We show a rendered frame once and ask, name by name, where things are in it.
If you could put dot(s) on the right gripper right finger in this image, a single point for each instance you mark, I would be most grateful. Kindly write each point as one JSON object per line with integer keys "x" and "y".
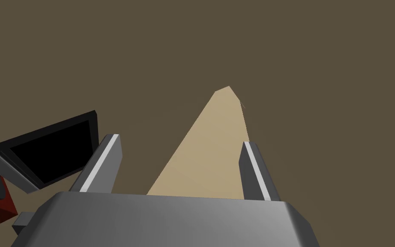
{"x": 256, "y": 171}

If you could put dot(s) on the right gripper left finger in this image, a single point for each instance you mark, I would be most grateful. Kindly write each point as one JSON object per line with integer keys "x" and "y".
{"x": 103, "y": 164}

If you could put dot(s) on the black screen monitor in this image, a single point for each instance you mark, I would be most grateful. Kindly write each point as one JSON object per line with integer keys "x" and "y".
{"x": 46, "y": 151}

